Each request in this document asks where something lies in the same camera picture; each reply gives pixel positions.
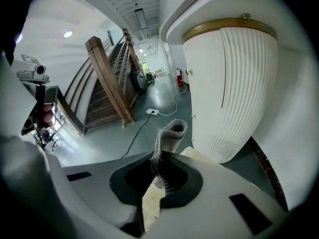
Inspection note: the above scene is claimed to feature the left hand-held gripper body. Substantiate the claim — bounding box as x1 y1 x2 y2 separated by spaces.
16 54 59 136

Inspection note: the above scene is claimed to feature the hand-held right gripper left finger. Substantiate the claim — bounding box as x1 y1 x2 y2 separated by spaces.
46 152 157 238

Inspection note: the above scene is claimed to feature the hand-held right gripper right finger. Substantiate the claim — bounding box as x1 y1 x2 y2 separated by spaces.
146 151 288 239

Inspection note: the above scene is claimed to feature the grey cloth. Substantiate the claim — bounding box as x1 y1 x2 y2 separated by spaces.
149 119 188 191

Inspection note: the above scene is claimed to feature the white curved table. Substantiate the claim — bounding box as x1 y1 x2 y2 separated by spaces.
159 0 307 164

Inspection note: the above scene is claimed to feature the person's left hand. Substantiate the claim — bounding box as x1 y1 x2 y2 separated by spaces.
42 103 57 128

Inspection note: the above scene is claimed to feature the black office chair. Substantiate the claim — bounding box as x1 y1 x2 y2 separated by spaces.
34 127 62 152

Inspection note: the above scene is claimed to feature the dark wooden staircase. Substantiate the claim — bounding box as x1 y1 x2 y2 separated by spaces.
58 28 148 136

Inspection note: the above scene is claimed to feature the black floor appliance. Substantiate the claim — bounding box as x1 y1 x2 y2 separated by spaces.
131 71 148 96

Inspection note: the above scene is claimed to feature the long ceiling lamp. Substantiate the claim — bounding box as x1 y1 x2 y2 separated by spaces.
135 7 147 30

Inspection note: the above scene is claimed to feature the red fire extinguisher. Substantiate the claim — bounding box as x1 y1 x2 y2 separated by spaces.
174 67 184 88

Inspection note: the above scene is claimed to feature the black power cable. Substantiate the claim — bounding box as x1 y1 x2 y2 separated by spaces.
120 113 153 159

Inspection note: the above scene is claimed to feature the white power cable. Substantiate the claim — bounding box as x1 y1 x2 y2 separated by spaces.
159 82 190 117

